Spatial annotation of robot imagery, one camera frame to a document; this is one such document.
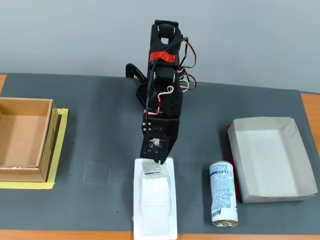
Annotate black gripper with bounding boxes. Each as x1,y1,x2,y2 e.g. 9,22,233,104
141,117,181,165

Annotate sandwich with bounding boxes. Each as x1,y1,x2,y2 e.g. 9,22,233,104
132,156,179,240

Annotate red tape on arm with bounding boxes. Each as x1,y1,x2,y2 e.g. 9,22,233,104
149,51,176,63

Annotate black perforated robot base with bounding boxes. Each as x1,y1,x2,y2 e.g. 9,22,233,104
135,82,150,109

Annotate red sheet under box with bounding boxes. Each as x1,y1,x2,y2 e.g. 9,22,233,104
226,124,243,199

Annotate gray paper box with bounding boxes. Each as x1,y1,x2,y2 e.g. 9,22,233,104
226,116,319,205

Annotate brown cardboard box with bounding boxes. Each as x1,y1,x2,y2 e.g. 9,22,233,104
0,97,60,183

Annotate white blue Milkis can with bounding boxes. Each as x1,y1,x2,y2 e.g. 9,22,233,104
208,161,239,228

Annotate dark gray table mat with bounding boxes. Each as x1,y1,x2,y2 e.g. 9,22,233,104
0,72,320,232

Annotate black table clamp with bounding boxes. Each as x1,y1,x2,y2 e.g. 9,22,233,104
125,63,147,83

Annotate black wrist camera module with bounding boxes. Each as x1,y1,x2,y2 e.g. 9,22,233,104
139,136,170,161

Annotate short red white servo cable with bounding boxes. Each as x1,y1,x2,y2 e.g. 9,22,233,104
144,85,175,116

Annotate black camera cable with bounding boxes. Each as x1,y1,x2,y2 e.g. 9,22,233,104
145,36,190,114

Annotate long red white servo cable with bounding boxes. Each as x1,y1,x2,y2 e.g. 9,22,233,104
177,37,198,93

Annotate yellow tape frame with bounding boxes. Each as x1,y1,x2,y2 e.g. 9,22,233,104
0,107,70,190

